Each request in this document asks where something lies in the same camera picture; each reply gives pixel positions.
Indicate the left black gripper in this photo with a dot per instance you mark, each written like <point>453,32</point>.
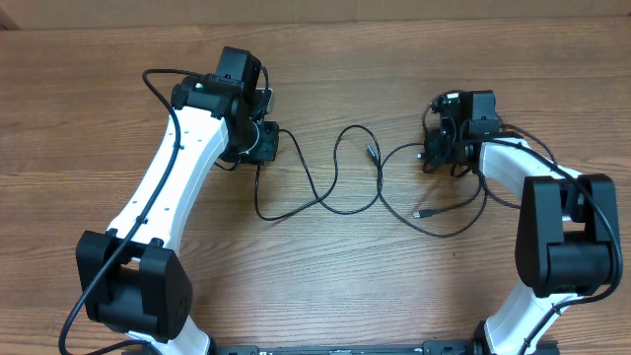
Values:
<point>267,150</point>

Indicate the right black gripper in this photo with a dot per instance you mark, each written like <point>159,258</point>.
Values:
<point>438,160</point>

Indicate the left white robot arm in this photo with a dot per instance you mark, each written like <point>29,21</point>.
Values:
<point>132,279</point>

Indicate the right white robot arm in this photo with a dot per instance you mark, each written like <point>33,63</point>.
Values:
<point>567,250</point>

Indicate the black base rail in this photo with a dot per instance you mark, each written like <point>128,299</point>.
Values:
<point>340,349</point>

